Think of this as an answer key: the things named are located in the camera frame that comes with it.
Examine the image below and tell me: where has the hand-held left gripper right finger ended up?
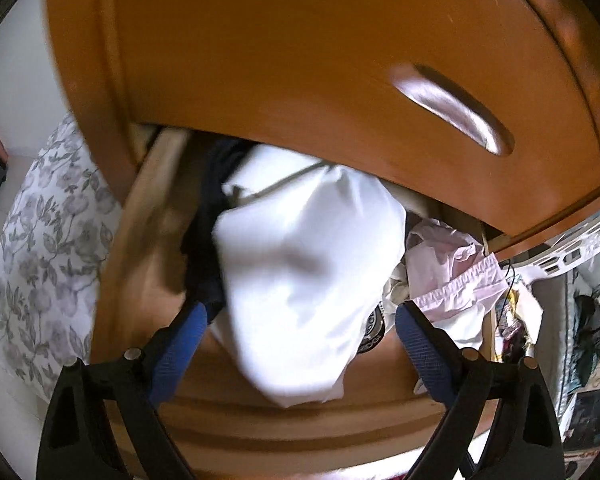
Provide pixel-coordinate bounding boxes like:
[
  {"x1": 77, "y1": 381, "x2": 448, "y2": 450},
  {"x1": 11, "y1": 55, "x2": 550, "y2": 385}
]
[{"x1": 395, "y1": 301, "x2": 566, "y2": 480}]

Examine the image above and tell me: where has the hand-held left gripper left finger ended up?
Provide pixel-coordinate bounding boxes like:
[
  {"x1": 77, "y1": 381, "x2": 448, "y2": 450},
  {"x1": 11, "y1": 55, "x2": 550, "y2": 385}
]
[{"x1": 36, "y1": 301, "x2": 208, "y2": 480}]

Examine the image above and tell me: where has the navy garment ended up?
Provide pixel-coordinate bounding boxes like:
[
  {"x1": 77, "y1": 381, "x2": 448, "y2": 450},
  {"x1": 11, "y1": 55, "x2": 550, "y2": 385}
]
[{"x1": 179, "y1": 139, "x2": 261, "y2": 321}]

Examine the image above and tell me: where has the wooden drawer holding clothes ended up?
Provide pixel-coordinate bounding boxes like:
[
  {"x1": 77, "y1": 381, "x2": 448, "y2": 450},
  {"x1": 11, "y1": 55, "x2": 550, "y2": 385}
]
[{"x1": 91, "y1": 127, "x2": 501, "y2": 480}]

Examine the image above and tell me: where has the smooth white garment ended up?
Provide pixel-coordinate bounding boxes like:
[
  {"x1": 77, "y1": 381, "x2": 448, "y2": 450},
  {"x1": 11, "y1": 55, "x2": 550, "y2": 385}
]
[{"x1": 212, "y1": 144, "x2": 408, "y2": 408}]

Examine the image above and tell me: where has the cream garment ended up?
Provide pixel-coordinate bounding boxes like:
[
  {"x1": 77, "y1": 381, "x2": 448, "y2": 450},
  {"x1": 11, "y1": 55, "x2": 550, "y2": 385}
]
[{"x1": 385, "y1": 280, "x2": 491, "y2": 353}]

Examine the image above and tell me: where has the pink garment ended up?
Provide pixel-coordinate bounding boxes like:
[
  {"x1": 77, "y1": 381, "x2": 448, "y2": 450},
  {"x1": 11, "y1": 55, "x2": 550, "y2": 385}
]
[{"x1": 405, "y1": 217, "x2": 511, "y2": 323}]

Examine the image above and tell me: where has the colourful fabric pile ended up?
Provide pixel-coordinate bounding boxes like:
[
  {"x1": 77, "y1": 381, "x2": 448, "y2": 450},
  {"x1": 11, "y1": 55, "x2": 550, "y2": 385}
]
[{"x1": 492, "y1": 280, "x2": 541, "y2": 366}]

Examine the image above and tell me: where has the grey sofa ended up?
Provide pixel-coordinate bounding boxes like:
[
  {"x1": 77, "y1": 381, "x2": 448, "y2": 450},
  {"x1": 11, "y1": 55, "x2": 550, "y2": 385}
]
[{"x1": 532, "y1": 255, "x2": 600, "y2": 461}]

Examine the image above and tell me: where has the grey floral blanket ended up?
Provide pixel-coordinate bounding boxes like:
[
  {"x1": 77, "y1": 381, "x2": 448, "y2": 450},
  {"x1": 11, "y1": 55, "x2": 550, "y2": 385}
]
[{"x1": 0, "y1": 112, "x2": 123, "y2": 403}]

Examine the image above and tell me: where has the dark garment on sofa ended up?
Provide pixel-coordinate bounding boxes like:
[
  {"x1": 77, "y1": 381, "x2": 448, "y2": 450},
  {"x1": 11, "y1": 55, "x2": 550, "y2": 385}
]
[{"x1": 572, "y1": 295, "x2": 600, "y2": 386}]

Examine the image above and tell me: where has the white lattice basket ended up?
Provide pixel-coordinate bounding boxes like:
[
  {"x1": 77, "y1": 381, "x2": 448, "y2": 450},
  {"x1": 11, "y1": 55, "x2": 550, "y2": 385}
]
[{"x1": 522, "y1": 210, "x2": 600, "y2": 278}]

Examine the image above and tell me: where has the wooden nightstand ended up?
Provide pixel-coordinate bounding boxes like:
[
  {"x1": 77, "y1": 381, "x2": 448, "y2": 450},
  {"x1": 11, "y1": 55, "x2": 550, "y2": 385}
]
[{"x1": 45, "y1": 0, "x2": 600, "y2": 268}]

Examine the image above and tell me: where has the wooden drawer with handle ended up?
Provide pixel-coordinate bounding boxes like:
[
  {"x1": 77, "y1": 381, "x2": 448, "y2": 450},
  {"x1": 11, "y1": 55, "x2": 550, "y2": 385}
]
[{"x1": 97, "y1": 0, "x2": 600, "y2": 236}]

